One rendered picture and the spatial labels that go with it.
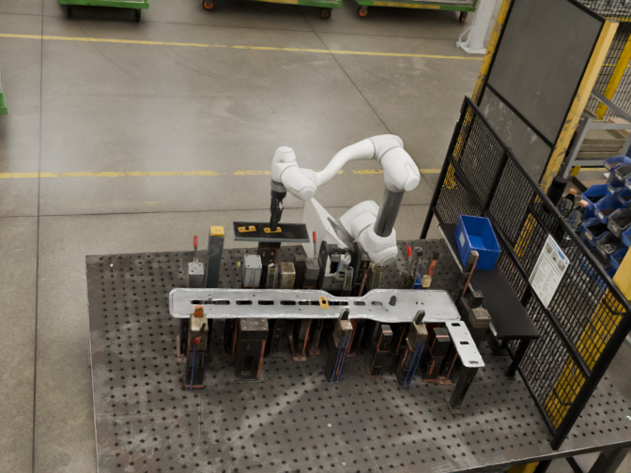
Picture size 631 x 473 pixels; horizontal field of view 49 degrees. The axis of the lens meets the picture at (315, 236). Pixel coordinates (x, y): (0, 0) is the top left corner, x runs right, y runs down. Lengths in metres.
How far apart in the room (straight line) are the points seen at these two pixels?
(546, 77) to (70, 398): 3.82
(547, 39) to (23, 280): 3.96
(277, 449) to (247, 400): 0.28
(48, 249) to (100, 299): 1.53
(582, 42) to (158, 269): 3.14
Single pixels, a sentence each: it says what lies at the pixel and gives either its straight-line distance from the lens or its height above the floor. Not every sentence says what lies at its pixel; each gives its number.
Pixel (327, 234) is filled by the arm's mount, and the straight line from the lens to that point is 3.72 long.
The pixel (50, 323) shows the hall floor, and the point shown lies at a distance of 4.53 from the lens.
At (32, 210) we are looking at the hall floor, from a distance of 5.46.
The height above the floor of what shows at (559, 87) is 1.43.
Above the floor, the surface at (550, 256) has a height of 1.37.
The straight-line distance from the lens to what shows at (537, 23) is 5.54.
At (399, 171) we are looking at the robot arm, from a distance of 3.29.
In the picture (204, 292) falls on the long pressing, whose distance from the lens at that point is 3.22.
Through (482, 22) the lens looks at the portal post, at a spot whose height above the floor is 0.41.
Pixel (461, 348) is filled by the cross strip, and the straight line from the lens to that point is 3.26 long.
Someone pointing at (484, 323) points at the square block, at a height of 1.03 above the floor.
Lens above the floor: 3.12
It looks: 35 degrees down
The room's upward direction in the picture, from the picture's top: 12 degrees clockwise
